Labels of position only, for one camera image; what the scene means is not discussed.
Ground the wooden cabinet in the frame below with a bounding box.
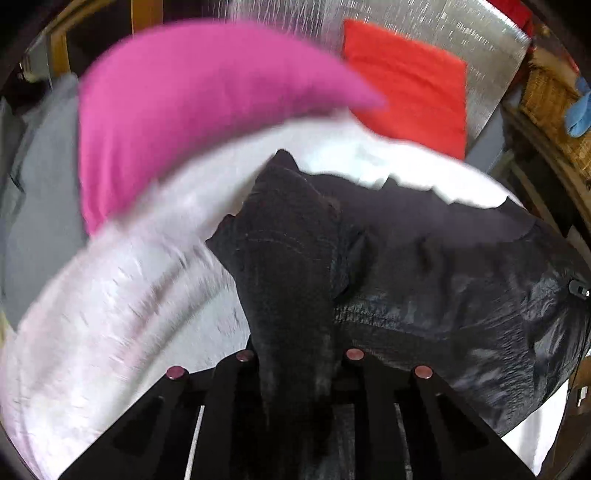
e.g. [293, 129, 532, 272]
[51, 0, 162, 79]

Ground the silver foil insulation board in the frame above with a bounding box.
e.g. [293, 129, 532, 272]
[217, 0, 532, 153]

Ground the white blanket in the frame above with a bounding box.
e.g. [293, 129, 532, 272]
[0, 115, 573, 480]

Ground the pink pillow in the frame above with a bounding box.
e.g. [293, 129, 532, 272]
[78, 19, 389, 236]

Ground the dark grey denim garment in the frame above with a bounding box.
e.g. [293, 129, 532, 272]
[205, 148, 368, 480]

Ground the black quilted zip jacket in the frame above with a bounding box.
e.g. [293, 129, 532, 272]
[314, 173, 591, 437]

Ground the blue cloth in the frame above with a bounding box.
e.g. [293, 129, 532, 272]
[566, 76, 591, 138]

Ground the red cloth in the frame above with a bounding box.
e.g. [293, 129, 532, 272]
[489, 0, 536, 33]

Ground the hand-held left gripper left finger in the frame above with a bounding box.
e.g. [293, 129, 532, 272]
[58, 350, 269, 480]

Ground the red pillow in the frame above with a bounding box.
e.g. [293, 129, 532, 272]
[342, 18, 469, 161]

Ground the wicker basket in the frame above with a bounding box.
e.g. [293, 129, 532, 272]
[522, 46, 591, 158]

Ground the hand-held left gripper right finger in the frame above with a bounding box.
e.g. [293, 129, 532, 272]
[332, 348, 539, 480]

